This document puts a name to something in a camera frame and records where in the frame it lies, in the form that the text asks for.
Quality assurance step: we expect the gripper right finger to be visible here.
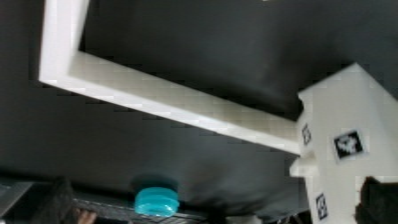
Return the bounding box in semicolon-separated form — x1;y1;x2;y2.
354;177;398;224

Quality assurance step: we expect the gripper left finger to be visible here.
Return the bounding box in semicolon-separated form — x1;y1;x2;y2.
0;178;79;224

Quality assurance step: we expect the white cabinet body box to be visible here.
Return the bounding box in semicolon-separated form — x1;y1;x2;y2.
290;65;398;224

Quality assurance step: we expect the dark equipment at table edge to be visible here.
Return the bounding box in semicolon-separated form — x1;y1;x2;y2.
75;198;313;224

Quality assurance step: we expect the cyan cylindrical object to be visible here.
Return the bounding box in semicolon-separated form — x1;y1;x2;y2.
134;187;180;217

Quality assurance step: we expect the white front fence bar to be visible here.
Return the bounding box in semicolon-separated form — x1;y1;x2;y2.
39;52;301;154

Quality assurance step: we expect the white fence bar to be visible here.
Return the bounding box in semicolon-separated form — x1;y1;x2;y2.
39;0;91;85
39;52;301;154

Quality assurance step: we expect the white left fence bar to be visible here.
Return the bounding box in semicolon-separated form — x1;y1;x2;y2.
39;0;91;85

